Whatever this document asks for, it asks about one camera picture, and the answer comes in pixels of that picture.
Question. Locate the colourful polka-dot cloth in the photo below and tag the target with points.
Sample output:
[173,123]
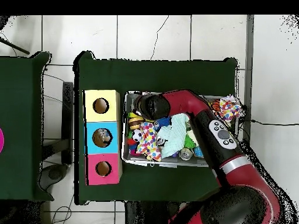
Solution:
[148,142]

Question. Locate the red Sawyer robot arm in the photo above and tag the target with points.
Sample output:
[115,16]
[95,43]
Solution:
[187,102]

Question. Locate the wooden box with three holes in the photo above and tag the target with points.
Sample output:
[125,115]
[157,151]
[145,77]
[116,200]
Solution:
[113,130]

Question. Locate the shallow clear mesh bin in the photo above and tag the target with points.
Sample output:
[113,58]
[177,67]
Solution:
[133,161]

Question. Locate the wooden burger toy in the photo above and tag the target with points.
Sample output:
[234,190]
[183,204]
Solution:
[135,122]

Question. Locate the small soccer ball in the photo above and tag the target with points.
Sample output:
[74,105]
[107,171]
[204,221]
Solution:
[136,135]

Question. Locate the mint green knit cloth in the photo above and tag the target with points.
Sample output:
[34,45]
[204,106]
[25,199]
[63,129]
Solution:
[175,133]

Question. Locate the cream cloth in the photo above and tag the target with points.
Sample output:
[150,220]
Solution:
[192,138]

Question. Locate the dark green tablecloth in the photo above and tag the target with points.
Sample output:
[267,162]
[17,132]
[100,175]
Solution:
[117,74]

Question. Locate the black floor stand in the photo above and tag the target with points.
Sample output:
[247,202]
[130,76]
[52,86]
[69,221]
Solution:
[67,121]

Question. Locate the dark green side table cloth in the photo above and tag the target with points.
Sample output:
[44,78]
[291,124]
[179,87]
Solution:
[28,140]

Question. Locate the black tripod leg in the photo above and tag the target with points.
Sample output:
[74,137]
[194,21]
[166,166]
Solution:
[14,46]

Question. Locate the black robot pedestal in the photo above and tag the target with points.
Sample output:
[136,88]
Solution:
[149,214]

